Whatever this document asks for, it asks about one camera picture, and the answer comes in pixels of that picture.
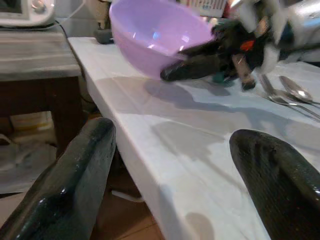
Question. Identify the small silver spoon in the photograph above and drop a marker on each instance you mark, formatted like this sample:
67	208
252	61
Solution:
280	99

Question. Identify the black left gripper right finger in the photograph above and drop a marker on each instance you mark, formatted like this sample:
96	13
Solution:
277	180

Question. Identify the large silver spoon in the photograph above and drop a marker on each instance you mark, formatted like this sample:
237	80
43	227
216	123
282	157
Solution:
296	90

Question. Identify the white kitchen appliance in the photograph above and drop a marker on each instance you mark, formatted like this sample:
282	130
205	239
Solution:
23	11

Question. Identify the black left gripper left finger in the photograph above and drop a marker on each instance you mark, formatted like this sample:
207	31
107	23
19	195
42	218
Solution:
62	190

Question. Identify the wooden side table grey top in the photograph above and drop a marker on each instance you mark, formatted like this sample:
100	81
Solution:
37	65

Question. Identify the purple plastic bowl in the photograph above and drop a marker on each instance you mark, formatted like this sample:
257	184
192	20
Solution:
152	35

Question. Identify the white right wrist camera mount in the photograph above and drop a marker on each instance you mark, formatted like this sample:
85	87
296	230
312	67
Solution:
271	30

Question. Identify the teal small object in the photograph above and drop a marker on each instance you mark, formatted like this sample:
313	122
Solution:
220	78

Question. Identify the dark grey small object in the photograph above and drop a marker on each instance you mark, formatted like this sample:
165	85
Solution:
103	35

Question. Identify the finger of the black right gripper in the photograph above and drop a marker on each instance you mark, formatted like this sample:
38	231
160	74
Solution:
200	48
192	70

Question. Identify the white plastic bag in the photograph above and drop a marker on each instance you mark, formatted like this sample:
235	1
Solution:
22	162

